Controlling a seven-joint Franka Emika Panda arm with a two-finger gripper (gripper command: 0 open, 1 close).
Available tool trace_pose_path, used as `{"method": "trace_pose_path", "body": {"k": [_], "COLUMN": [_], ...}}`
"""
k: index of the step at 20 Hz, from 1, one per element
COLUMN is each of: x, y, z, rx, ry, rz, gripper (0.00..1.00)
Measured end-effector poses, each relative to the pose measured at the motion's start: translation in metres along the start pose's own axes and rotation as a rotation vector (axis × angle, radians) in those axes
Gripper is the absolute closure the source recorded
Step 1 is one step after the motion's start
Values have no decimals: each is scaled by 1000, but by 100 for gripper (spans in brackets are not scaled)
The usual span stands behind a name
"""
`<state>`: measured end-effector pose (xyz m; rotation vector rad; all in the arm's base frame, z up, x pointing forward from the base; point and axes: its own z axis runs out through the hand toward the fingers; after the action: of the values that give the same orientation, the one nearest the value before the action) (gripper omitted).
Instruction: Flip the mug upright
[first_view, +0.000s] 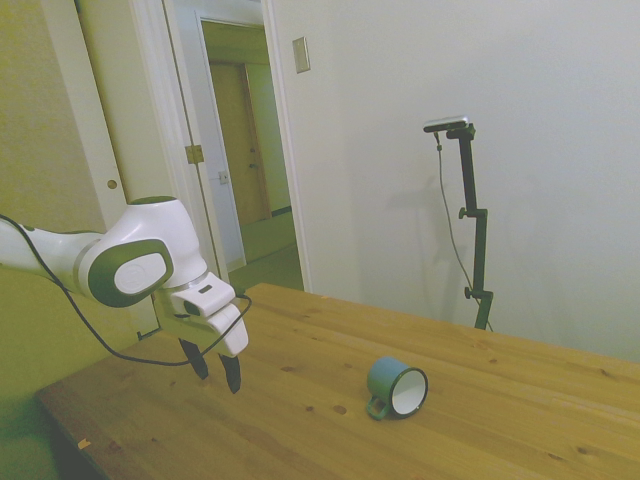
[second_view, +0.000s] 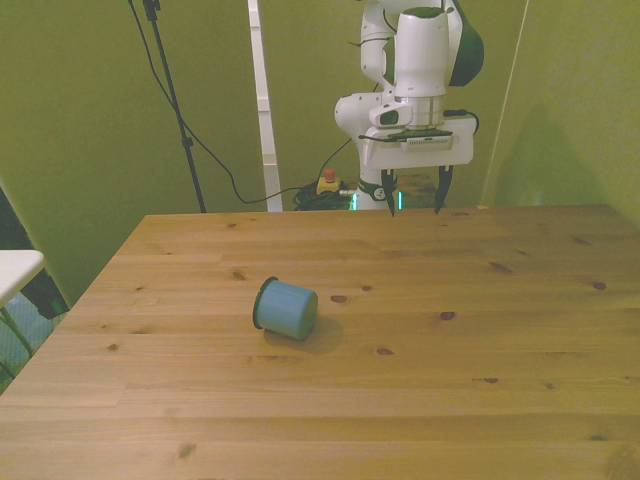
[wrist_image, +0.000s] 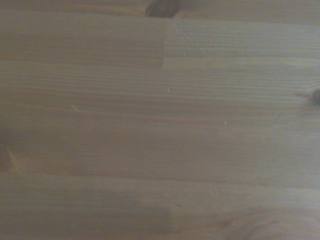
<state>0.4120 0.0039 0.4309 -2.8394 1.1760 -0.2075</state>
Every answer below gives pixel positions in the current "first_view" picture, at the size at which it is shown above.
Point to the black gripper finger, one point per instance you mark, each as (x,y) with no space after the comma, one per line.
(232,375)
(197,362)

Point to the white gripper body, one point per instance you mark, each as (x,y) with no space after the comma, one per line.
(232,335)

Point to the blue enamel mug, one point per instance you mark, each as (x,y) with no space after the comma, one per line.
(382,377)

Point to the silver door latch plate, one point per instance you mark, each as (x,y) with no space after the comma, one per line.
(223,177)

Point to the brass door hinge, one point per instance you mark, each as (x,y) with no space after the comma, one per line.
(195,154)

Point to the brown wooden door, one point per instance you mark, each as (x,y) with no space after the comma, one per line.
(240,140)

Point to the white open door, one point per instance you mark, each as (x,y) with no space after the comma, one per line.
(205,100)

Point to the white closet door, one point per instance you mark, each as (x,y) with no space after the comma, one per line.
(125,100)

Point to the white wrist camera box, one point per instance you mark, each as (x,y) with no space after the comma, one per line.
(210,297)

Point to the beige wall switch plate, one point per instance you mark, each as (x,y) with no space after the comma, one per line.
(301,55)

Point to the grey exterior camera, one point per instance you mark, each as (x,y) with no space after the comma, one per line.
(447,123)

